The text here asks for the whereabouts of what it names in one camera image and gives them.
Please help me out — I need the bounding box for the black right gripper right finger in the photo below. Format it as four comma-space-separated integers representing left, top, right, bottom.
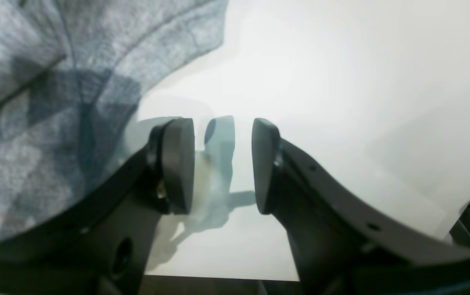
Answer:
251, 119, 470, 295

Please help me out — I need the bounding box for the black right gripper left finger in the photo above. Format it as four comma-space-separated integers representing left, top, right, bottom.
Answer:
0, 118, 194, 295

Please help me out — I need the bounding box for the grey T-shirt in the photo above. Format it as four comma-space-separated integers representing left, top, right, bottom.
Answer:
0, 0, 228, 241

